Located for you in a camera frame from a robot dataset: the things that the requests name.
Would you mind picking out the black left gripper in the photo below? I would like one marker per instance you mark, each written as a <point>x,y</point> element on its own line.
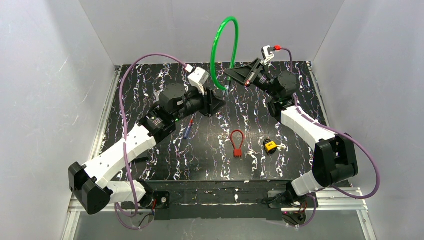
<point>205,103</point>

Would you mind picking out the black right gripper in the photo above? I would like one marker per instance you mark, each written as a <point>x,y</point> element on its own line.
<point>255,72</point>

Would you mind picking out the green cable lock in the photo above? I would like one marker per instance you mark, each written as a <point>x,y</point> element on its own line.
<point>227,83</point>

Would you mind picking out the yellow padlock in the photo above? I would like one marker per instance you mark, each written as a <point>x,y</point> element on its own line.
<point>270,147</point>

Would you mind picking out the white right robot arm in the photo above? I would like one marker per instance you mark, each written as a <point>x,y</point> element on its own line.
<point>334,155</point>

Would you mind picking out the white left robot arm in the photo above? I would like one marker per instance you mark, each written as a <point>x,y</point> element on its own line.
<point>167,110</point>

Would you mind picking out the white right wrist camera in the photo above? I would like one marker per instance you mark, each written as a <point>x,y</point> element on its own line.
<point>268,52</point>

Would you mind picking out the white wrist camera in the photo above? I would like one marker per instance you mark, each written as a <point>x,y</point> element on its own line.
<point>197,77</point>
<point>268,52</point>

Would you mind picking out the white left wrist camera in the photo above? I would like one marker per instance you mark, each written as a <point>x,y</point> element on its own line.
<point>197,77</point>

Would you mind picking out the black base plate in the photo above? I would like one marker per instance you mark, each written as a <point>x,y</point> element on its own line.
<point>234,199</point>

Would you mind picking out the aluminium frame rail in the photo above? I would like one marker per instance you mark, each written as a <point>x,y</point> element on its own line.
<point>107,178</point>

